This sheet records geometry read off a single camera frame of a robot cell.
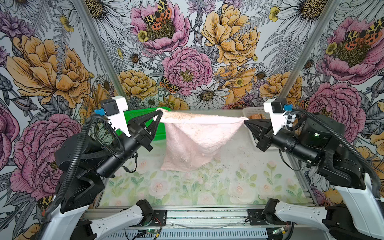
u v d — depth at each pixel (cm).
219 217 76
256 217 74
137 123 36
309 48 86
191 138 51
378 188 55
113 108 32
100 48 85
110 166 34
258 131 43
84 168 30
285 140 39
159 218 74
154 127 40
